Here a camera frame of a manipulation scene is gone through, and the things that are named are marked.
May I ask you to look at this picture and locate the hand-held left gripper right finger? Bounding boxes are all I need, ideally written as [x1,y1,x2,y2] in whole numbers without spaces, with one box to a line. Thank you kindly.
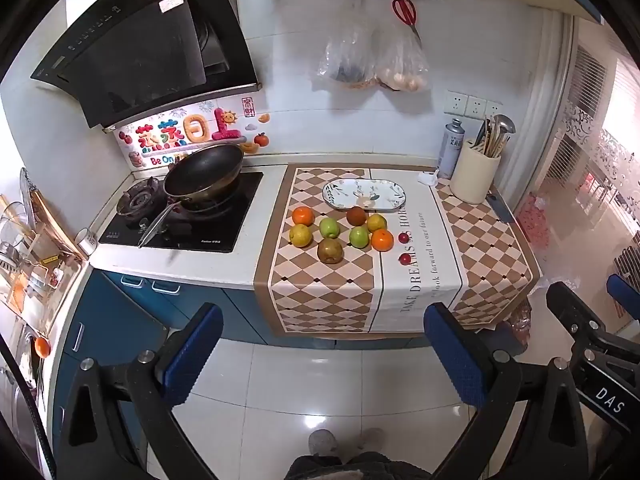
[423,302,588,480]

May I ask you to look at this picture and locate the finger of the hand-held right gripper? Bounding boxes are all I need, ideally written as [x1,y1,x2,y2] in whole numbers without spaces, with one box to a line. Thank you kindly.
[606,274,640,333]
[546,282,621,356]

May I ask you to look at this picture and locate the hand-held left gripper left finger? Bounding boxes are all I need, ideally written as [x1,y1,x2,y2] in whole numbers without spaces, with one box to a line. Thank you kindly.
[52,302,224,480]

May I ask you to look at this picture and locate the rough yellow pear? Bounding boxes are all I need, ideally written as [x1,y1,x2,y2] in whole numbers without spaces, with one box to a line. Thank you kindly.
[289,224,314,249]

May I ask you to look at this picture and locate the brown pear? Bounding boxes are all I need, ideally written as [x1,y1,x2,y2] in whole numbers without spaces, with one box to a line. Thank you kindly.
[317,238,345,264]

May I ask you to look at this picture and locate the white leaf-print plate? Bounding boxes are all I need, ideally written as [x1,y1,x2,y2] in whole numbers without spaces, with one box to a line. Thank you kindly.
[321,178,408,211]

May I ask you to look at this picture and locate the red mesh bag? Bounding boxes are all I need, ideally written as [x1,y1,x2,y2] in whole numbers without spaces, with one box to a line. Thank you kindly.
[500,300,532,356]

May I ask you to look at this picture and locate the checkered table runner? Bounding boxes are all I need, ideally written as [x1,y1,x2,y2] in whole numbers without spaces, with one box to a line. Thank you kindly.
[253,165,543,339]

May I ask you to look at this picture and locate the pink plastic bag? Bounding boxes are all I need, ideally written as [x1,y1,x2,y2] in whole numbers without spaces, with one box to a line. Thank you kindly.
[515,192,551,251]

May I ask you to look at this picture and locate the person's grey slipper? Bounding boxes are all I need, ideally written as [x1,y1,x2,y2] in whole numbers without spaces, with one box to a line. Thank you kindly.
[357,428,386,453]
[308,430,337,457]

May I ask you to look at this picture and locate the black gas stove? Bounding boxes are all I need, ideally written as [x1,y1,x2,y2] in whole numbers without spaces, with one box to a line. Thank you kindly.
[98,171,264,254]

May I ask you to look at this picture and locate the person's dark pants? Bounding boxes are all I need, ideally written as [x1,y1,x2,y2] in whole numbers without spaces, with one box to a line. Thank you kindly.
[285,451,431,480]

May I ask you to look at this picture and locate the white cup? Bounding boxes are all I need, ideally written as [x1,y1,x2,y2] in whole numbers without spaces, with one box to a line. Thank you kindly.
[75,228,98,257]

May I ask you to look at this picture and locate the cream utensil holder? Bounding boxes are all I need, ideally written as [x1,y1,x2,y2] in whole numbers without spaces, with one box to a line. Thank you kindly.
[449,139,502,205]

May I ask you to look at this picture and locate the glass sliding door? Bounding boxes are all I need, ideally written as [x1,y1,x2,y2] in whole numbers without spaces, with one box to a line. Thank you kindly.
[530,15,640,261]

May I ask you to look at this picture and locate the black wok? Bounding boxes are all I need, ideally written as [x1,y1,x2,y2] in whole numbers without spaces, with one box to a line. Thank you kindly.
[137,144,245,248]

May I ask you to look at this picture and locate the bundle of chopsticks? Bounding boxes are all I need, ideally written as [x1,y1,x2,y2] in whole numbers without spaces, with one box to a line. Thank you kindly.
[472,117,502,158]

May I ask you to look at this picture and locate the metal ladle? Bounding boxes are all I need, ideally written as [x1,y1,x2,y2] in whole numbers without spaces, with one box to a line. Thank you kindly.
[492,113,517,142]

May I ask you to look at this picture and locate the grey spray can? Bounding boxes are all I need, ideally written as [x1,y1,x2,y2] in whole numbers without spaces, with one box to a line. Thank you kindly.
[436,118,467,180]

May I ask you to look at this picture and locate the metal dish rack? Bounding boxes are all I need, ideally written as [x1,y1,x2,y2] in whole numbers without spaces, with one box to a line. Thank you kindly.
[0,167,88,321]

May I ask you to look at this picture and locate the clear bag with pale bulbs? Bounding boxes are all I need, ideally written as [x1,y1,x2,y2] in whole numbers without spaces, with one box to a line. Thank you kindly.
[372,10,431,93]

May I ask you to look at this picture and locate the black range hood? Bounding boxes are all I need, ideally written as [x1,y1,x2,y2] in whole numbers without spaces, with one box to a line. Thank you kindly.
[30,0,260,129]

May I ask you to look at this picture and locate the clear bag with dark contents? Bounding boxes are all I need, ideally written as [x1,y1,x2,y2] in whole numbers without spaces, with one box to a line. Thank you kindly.
[315,0,378,90]

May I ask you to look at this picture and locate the colourful wall sticker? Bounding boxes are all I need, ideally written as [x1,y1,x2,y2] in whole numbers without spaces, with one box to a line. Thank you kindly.
[117,97,273,168]

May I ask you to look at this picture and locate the red-handled scissors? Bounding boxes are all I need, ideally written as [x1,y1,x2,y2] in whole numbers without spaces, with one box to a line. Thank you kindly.
[391,0,423,43]

